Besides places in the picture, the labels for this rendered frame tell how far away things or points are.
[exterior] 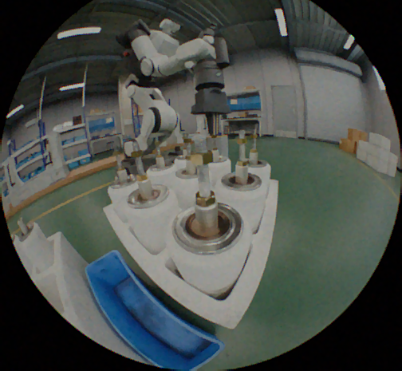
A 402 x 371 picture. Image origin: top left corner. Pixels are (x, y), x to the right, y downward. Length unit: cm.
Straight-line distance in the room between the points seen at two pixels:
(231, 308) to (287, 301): 24
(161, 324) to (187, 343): 8
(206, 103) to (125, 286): 54
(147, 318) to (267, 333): 27
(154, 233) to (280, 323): 35
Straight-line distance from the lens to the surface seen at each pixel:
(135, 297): 40
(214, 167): 32
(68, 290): 29
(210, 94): 34
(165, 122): 63
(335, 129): 567
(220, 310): 16
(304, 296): 41
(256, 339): 36
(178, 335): 35
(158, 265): 20
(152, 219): 18
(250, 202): 19
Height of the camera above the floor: 34
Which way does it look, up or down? 19 degrees down
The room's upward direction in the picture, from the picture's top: 5 degrees counter-clockwise
